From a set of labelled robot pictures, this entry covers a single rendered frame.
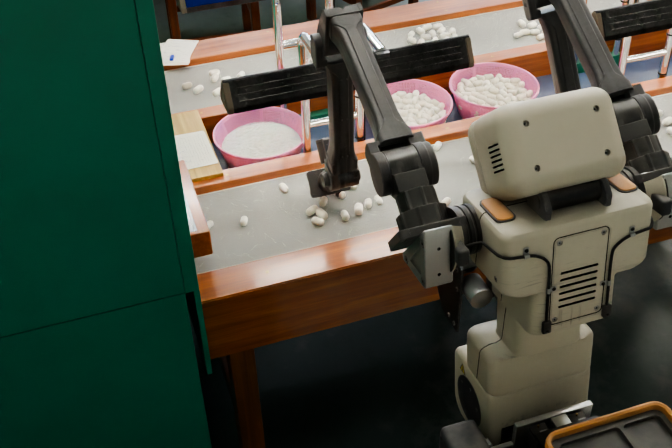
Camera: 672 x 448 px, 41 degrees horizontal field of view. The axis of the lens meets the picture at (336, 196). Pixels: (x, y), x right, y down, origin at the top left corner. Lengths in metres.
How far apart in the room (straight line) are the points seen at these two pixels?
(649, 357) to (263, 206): 1.38
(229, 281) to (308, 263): 0.19
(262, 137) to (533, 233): 1.26
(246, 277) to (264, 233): 0.19
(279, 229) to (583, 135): 0.96
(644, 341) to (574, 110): 1.69
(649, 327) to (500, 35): 1.08
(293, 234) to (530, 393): 0.73
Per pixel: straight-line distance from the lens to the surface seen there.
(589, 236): 1.49
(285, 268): 2.04
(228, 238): 2.18
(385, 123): 1.55
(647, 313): 3.16
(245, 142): 2.51
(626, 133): 1.66
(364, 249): 2.09
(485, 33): 3.07
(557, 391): 1.81
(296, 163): 2.37
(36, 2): 1.53
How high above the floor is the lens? 2.13
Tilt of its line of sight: 37 degrees down
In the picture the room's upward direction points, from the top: 2 degrees counter-clockwise
